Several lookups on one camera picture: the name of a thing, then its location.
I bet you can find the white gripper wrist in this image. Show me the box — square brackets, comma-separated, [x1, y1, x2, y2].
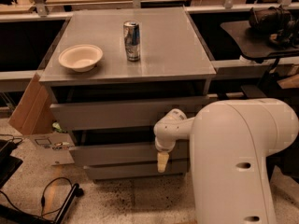
[155, 138, 176, 173]

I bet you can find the grey drawer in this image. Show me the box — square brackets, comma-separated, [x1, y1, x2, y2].
[69, 140, 190, 168]
[83, 160, 190, 180]
[50, 96, 210, 131]

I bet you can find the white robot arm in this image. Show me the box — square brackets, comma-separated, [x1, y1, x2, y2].
[154, 98, 298, 224]

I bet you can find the grey top drawer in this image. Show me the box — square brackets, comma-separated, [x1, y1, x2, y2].
[50, 96, 210, 131]

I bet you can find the grey bottom drawer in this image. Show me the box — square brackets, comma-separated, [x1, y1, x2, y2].
[83, 160, 190, 180]

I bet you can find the grey drawer cabinet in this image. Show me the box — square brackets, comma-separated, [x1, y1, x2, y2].
[39, 7, 217, 182]

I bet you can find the white printed cardboard box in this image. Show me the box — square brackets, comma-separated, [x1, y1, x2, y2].
[28, 132, 74, 165]

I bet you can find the white paper bowl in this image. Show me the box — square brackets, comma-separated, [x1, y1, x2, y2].
[58, 45, 103, 73]

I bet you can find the black office chair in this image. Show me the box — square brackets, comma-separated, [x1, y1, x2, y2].
[209, 72, 299, 182]

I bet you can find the silver blue drink can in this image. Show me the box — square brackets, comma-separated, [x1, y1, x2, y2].
[123, 21, 140, 62]

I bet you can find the brown cardboard box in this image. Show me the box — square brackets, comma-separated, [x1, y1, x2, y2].
[8, 74, 55, 135]

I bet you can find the black side table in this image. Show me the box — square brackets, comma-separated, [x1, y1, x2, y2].
[220, 20, 299, 63]

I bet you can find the dark headset on table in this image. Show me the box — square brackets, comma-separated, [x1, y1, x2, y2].
[249, 7, 299, 48]

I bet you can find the black cable on floor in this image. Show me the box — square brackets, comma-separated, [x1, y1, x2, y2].
[0, 176, 73, 221]

